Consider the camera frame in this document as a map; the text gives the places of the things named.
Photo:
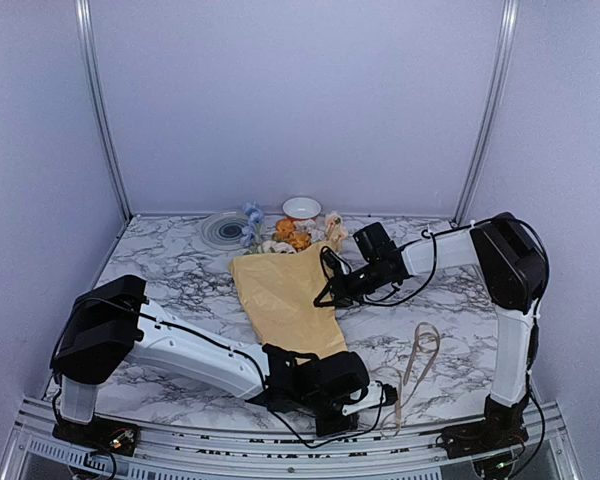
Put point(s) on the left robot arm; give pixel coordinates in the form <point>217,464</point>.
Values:
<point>118,323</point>

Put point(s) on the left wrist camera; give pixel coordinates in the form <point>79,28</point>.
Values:
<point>373,396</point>

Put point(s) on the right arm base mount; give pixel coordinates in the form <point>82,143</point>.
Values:
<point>501,427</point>

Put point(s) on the left aluminium frame post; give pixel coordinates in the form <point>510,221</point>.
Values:
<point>89,53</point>

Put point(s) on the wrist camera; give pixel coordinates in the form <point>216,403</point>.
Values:
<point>332,265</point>
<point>373,396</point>

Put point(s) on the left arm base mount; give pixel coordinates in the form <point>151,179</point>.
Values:
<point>101,434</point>

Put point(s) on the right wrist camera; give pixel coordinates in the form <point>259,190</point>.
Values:
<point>332,265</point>

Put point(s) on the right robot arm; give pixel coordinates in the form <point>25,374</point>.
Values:
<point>512,262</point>

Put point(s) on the right aluminium frame post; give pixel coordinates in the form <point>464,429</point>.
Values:
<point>496,87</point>

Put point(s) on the orange wrapping paper sheet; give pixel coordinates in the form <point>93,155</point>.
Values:
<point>277,291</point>

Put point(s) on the blue fake flower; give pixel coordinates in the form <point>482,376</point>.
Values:
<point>251,232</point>

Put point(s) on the grey glass plate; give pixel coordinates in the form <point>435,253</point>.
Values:
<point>223,230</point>

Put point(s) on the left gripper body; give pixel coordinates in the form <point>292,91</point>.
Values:
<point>317,403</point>

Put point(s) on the pink fake flower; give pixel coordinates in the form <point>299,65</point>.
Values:
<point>271,246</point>
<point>335,232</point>

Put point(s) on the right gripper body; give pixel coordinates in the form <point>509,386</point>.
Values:
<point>361,285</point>

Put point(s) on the red and white bowl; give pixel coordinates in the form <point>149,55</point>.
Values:
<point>301,209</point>

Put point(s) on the orange fake flower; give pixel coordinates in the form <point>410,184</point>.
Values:
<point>285,233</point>

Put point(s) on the aluminium frame post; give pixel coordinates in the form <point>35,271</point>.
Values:
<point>496,87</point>
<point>89,53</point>

